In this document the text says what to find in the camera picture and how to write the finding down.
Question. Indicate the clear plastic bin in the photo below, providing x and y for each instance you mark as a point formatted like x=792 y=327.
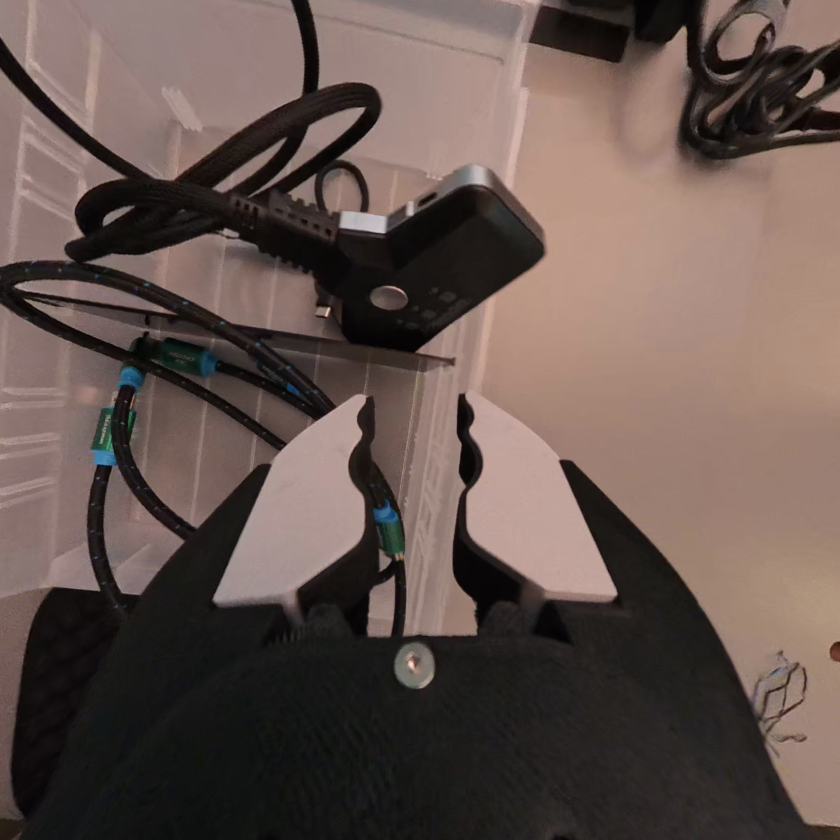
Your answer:
x=426 y=98

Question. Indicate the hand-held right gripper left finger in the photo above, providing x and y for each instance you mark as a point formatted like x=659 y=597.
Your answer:
x=295 y=518

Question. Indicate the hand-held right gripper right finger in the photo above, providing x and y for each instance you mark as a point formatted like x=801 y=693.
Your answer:
x=531 y=518

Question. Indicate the person's dark clothing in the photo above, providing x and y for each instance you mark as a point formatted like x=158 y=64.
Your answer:
x=65 y=689

